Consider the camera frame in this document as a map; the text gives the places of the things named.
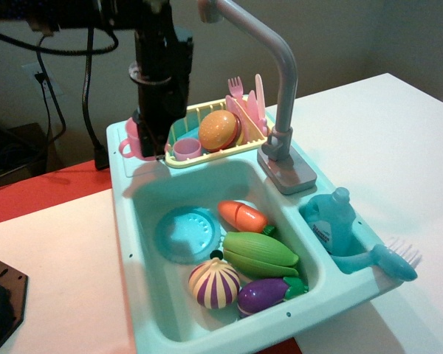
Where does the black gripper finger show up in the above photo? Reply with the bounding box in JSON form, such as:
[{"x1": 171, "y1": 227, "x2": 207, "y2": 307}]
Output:
[{"x1": 138, "y1": 119, "x2": 170, "y2": 159}]

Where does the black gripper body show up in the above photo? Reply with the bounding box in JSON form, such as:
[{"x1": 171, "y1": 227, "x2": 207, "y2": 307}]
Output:
[{"x1": 128, "y1": 61, "x2": 191, "y2": 128}]

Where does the pink toy cup with handle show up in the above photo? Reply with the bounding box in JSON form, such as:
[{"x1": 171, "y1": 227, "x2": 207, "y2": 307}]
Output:
[{"x1": 119, "y1": 118, "x2": 145, "y2": 160}]

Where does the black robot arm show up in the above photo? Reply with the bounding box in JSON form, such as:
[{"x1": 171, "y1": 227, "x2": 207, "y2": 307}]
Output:
[{"x1": 0, "y1": 1, "x2": 193, "y2": 159}]

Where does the small purple toy cup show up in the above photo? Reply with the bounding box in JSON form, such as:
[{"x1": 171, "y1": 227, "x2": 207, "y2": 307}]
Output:
[{"x1": 173, "y1": 138, "x2": 202, "y2": 162}]

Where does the teal toy sink unit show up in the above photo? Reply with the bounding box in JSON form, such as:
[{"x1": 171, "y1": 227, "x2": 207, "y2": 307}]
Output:
[{"x1": 106, "y1": 122, "x2": 398, "y2": 353}]

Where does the yellow dish rack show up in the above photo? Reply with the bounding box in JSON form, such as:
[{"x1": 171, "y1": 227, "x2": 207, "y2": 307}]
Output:
[{"x1": 165, "y1": 99, "x2": 274, "y2": 168}]

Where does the toy hamburger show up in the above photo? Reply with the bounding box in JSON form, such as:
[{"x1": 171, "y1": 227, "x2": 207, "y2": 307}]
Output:
[{"x1": 198, "y1": 110, "x2": 244, "y2": 153}]

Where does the pink toy fork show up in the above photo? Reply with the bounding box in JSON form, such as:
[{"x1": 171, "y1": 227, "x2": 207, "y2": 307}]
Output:
[{"x1": 227, "y1": 77, "x2": 244, "y2": 100}]

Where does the pink toy knife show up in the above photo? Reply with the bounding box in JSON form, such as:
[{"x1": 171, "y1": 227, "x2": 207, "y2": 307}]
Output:
[{"x1": 255, "y1": 74, "x2": 266, "y2": 120}]

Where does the pink toy plate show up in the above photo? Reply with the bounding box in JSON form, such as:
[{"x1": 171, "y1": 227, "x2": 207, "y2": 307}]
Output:
[{"x1": 225, "y1": 95, "x2": 258, "y2": 137}]

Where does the blue toy plate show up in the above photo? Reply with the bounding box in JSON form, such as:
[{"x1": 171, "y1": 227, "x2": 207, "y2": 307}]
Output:
[{"x1": 154, "y1": 206, "x2": 222, "y2": 265}]

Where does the orange toy carrot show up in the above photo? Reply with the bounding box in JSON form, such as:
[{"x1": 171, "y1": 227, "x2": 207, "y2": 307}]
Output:
[{"x1": 217, "y1": 200, "x2": 276, "y2": 236}]

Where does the grey toy faucet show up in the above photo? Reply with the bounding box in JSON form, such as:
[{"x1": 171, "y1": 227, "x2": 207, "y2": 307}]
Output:
[{"x1": 198, "y1": 1, "x2": 317, "y2": 195}]

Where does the red mat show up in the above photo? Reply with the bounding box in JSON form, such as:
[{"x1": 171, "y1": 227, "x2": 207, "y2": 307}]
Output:
[{"x1": 0, "y1": 162, "x2": 111, "y2": 223}]

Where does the green toy corn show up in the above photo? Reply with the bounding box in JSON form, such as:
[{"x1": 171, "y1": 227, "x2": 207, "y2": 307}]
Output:
[{"x1": 222, "y1": 232, "x2": 299, "y2": 278}]

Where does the striped toy onion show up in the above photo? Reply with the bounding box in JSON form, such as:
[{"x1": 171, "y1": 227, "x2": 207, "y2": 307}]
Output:
[{"x1": 188, "y1": 258, "x2": 241, "y2": 309}]

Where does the purple toy eggplant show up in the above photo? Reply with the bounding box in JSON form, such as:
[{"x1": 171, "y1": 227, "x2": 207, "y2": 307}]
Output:
[{"x1": 237, "y1": 277, "x2": 309, "y2": 318}]

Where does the blue toy detergent bottle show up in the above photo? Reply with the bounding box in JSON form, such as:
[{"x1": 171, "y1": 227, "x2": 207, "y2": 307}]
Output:
[{"x1": 303, "y1": 187, "x2": 356, "y2": 256}]

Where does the blue toy dish brush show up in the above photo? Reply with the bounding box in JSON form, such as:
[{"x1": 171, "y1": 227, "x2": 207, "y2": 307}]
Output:
[{"x1": 331, "y1": 238, "x2": 422, "y2": 282}]

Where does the black braided cable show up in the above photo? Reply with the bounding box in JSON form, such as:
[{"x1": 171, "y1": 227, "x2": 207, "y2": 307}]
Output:
[{"x1": 0, "y1": 25, "x2": 120, "y2": 170}]

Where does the black power cord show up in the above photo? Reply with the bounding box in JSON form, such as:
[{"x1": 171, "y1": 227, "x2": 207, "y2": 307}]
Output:
[{"x1": 35, "y1": 32, "x2": 67, "y2": 156}]

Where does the white wall outlet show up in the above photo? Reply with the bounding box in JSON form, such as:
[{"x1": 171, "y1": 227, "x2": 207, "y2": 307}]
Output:
[{"x1": 21, "y1": 62, "x2": 63, "y2": 99}]

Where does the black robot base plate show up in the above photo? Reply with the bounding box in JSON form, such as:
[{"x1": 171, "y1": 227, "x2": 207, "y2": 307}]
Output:
[{"x1": 0, "y1": 261, "x2": 29, "y2": 348}]

